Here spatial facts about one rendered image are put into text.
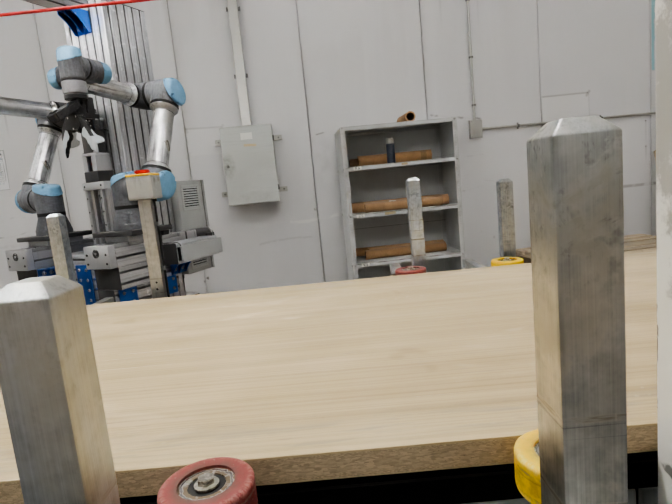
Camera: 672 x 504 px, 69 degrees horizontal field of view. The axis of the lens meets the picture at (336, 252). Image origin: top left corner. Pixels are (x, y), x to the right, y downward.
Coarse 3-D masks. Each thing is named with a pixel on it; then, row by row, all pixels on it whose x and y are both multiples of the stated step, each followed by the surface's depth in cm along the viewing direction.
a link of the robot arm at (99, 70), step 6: (90, 60) 166; (96, 60) 170; (96, 66) 167; (102, 66) 170; (108, 66) 173; (90, 72) 165; (96, 72) 167; (102, 72) 170; (108, 72) 172; (90, 78) 167; (96, 78) 169; (102, 78) 171; (108, 78) 173
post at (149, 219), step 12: (144, 204) 134; (144, 216) 134; (156, 216) 135; (144, 228) 134; (156, 228) 136; (144, 240) 135; (156, 240) 135; (156, 252) 135; (156, 264) 136; (156, 276) 136; (156, 288) 137; (168, 288) 138
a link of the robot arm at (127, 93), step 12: (48, 72) 172; (60, 84) 173; (96, 84) 183; (108, 84) 189; (120, 84) 196; (132, 84) 203; (108, 96) 192; (120, 96) 196; (132, 96) 202; (144, 108) 209
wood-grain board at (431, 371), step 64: (640, 256) 116; (128, 320) 103; (192, 320) 98; (256, 320) 93; (320, 320) 88; (384, 320) 85; (448, 320) 81; (512, 320) 78; (640, 320) 72; (128, 384) 66; (192, 384) 64; (256, 384) 62; (320, 384) 60; (384, 384) 58; (448, 384) 57; (512, 384) 55; (640, 384) 52; (0, 448) 52; (128, 448) 49; (192, 448) 48; (256, 448) 47; (320, 448) 45; (384, 448) 45; (448, 448) 45; (512, 448) 45; (640, 448) 45
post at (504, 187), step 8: (496, 184) 135; (504, 184) 132; (512, 184) 132; (496, 192) 136; (504, 192) 133; (512, 192) 133; (504, 200) 133; (512, 200) 133; (504, 208) 133; (512, 208) 133; (504, 216) 134; (512, 216) 134; (504, 224) 134; (512, 224) 134; (504, 232) 134; (512, 232) 134; (504, 240) 134; (512, 240) 134; (504, 248) 135; (512, 248) 135; (504, 256) 135; (512, 256) 135
